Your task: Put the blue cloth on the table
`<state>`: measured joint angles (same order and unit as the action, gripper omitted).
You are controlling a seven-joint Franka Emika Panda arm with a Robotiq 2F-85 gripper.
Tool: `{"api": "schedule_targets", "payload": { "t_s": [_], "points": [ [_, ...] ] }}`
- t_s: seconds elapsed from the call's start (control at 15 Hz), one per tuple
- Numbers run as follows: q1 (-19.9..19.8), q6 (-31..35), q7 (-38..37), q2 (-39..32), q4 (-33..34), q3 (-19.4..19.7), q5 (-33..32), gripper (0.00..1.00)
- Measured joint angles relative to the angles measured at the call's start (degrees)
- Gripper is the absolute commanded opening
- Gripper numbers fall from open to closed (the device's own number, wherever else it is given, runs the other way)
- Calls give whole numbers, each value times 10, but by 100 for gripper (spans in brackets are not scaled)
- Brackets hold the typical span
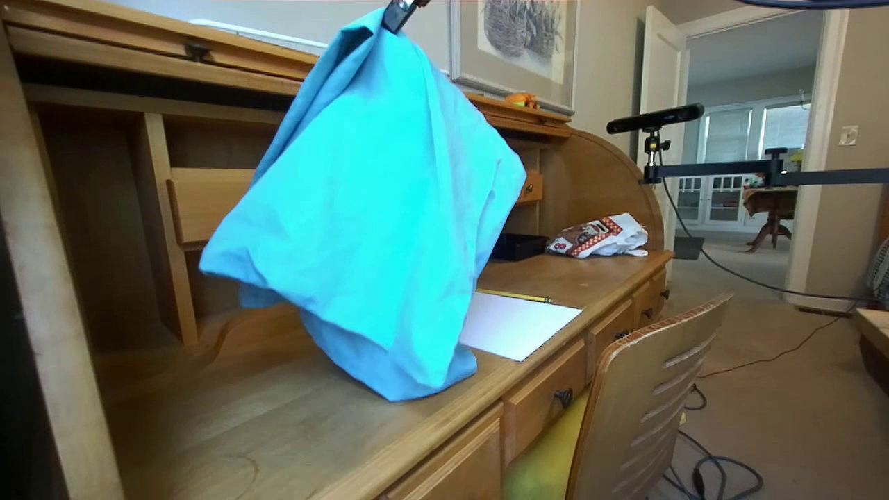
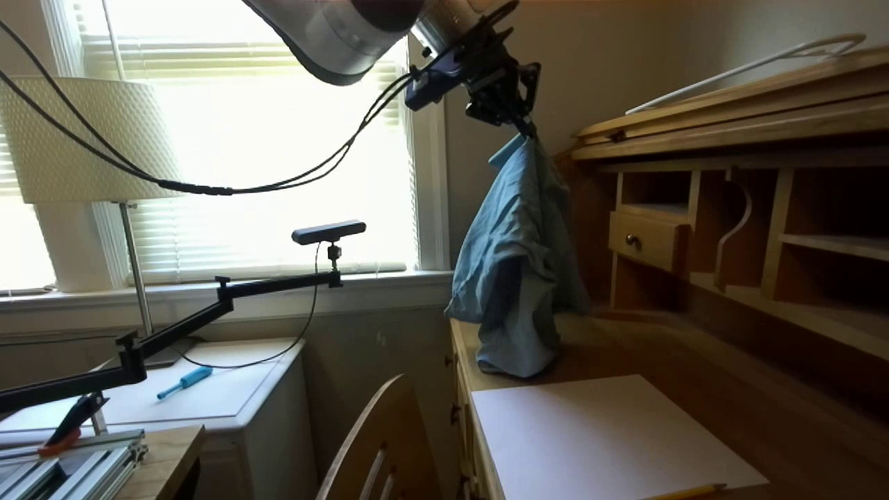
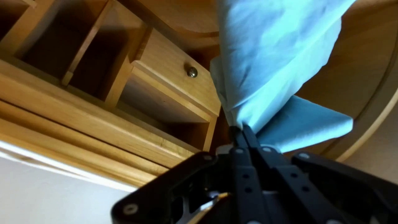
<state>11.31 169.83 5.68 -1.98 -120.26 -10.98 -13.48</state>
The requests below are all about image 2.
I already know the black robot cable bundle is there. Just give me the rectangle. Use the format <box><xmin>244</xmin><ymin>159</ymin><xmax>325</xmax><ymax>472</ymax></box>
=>
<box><xmin>0</xmin><ymin>16</ymin><xmax>421</xmax><ymax>200</ymax></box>

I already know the aluminium profile rail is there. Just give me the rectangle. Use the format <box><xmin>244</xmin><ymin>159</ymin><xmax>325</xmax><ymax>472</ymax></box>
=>
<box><xmin>0</xmin><ymin>424</ymin><xmax>151</xmax><ymax>500</ymax></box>

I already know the small wooden side table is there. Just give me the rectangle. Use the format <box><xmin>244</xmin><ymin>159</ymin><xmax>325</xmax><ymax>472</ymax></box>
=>
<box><xmin>110</xmin><ymin>424</ymin><xmax>210</xmax><ymax>500</ymax></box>

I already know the red handled clamp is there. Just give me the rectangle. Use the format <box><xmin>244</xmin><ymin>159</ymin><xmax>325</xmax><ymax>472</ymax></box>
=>
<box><xmin>36</xmin><ymin>391</ymin><xmax>110</xmax><ymax>461</ymax></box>

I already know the black stereo camera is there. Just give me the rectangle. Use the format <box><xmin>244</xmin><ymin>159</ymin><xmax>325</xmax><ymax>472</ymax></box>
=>
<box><xmin>290</xmin><ymin>218</ymin><xmax>369</xmax><ymax>246</ymax></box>

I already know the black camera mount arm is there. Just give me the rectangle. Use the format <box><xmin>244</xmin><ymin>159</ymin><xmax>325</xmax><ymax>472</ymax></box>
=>
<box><xmin>0</xmin><ymin>242</ymin><xmax>349</xmax><ymax>420</ymax></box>

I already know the white paper sheet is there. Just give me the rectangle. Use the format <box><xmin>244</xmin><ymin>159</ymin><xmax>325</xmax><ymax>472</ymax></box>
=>
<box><xmin>469</xmin><ymin>372</ymin><xmax>772</xmax><ymax>500</ymax></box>

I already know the white wire hanger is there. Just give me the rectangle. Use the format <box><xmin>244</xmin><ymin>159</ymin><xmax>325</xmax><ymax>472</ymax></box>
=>
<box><xmin>624</xmin><ymin>31</ymin><xmax>870</xmax><ymax>118</ymax></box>

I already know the wooden chair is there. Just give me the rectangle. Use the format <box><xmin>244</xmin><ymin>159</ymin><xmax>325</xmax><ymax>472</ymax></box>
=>
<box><xmin>315</xmin><ymin>372</ymin><xmax>440</xmax><ymax>500</ymax></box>

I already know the thin metal stand pole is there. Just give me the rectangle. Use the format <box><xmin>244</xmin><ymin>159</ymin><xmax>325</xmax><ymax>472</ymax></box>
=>
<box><xmin>114</xmin><ymin>196</ymin><xmax>189</xmax><ymax>368</ymax></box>

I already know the large cubby drawer with knob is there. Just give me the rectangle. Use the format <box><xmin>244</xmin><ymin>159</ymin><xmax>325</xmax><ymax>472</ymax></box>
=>
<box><xmin>606</xmin><ymin>207</ymin><xmax>692</xmax><ymax>277</ymax></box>

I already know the white window blind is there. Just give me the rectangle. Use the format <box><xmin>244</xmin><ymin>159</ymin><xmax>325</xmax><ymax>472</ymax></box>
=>
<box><xmin>0</xmin><ymin>0</ymin><xmax>421</xmax><ymax>289</ymax></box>

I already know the wooden roll-top desk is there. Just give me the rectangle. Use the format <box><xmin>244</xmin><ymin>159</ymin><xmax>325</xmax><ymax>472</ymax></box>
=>
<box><xmin>449</xmin><ymin>43</ymin><xmax>889</xmax><ymax>500</ymax></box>

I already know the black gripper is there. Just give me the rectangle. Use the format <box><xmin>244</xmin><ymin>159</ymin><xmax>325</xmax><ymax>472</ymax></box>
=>
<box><xmin>461</xmin><ymin>43</ymin><xmax>547</xmax><ymax>142</ymax></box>

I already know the blue cloth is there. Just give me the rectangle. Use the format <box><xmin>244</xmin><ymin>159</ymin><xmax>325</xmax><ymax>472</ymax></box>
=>
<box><xmin>444</xmin><ymin>127</ymin><xmax>593</xmax><ymax>384</ymax></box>

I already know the blue screwdriver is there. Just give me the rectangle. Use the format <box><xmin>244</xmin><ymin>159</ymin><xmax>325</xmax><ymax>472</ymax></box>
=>
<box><xmin>153</xmin><ymin>363</ymin><xmax>217</xmax><ymax>403</ymax></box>

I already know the thin black camera cable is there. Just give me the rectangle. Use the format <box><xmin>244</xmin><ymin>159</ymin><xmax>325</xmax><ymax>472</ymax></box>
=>
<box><xmin>176</xmin><ymin>245</ymin><xmax>325</xmax><ymax>375</ymax></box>

